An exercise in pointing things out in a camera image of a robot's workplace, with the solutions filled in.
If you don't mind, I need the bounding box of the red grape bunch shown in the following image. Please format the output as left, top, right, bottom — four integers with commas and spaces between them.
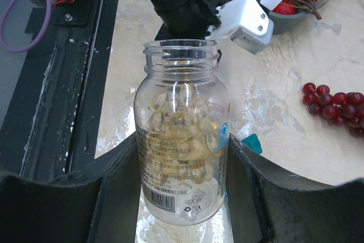
302, 83, 363, 139

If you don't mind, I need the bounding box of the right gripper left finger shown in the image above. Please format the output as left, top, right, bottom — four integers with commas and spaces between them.
1, 135, 140, 242

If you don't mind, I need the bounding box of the clear pill bottle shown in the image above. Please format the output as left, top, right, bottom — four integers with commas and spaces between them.
133, 39, 230, 226

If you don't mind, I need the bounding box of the teal weekly pill organizer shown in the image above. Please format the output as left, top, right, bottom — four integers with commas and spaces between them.
241, 134, 263, 154

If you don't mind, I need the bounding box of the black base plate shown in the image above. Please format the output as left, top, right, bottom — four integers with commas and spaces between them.
1, 0, 118, 181

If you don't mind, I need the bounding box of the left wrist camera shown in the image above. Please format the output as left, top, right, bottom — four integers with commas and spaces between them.
205, 0, 274, 55

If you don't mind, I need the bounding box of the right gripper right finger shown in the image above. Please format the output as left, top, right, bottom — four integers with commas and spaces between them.
226, 135, 363, 242

